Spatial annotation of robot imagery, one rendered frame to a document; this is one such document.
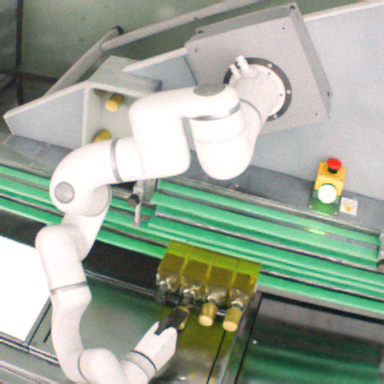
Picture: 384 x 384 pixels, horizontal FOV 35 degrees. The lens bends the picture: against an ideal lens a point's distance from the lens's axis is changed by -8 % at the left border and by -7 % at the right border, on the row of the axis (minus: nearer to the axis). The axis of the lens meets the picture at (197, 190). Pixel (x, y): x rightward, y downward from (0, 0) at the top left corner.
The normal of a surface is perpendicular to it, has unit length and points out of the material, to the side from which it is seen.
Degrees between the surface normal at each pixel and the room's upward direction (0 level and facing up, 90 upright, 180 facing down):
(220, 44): 5
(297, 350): 89
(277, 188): 90
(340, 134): 0
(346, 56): 0
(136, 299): 90
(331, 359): 90
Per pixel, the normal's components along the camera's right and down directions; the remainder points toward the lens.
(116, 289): 0.12, -0.78
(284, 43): -0.32, 0.52
